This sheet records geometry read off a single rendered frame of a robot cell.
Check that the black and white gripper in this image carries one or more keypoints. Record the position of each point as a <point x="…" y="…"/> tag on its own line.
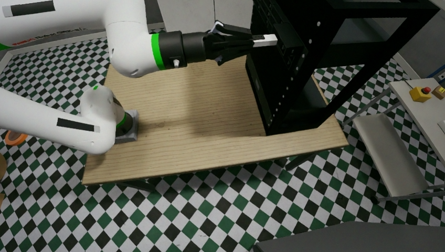
<point x="223" y="48"/>

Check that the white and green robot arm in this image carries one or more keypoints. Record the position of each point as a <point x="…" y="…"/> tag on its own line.
<point x="133" y="52"/>

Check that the black server rack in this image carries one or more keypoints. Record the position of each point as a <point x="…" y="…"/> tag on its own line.
<point x="314" y="34"/>

